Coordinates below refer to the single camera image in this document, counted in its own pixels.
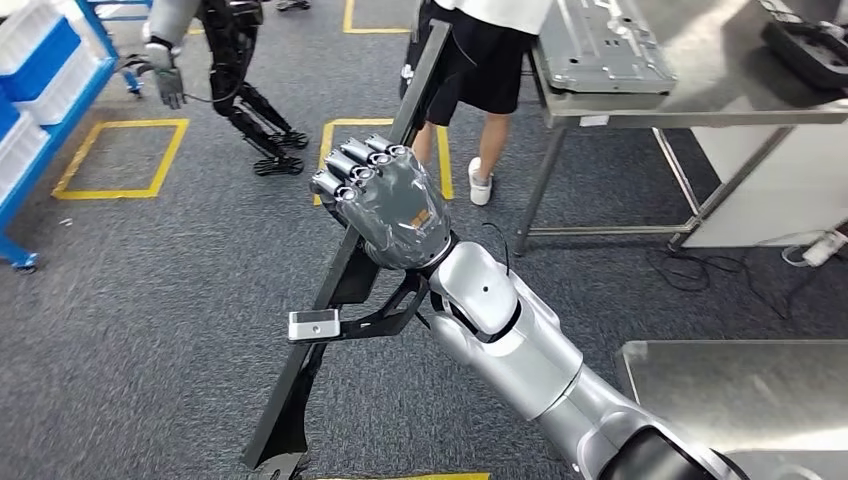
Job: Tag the blue steel shelf rack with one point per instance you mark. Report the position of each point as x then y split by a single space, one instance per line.
66 126

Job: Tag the black humanoid robot body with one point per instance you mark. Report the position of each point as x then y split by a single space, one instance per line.
232 60

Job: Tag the grey bystander robot hand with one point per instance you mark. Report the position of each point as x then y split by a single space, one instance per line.
169 83

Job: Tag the stamped grey metal plate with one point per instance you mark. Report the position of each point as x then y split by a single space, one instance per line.
603 46

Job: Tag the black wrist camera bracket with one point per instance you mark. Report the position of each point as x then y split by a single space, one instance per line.
384 321

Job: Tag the white table edge label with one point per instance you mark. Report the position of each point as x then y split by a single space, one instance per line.
594 120

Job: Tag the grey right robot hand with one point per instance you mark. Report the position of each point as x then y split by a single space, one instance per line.
397 212

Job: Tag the stainless steel workbench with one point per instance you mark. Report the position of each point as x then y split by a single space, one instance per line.
742 397
729 60

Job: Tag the silver bystander robot arm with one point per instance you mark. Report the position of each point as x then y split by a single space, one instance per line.
172 20

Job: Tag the white floor power strip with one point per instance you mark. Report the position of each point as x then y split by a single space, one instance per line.
825 248

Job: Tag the long black plastic part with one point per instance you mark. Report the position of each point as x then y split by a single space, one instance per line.
424 79

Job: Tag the person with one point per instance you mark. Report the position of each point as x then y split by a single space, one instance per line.
484 66

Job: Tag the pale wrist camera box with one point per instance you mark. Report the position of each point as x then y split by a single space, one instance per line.
313 324

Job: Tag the white plastic bin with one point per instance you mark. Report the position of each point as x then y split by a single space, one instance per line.
20 152
66 86
26 26

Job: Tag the blue plastic bin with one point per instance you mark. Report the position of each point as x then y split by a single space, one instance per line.
6 116

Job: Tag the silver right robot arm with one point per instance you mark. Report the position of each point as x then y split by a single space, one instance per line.
523 351

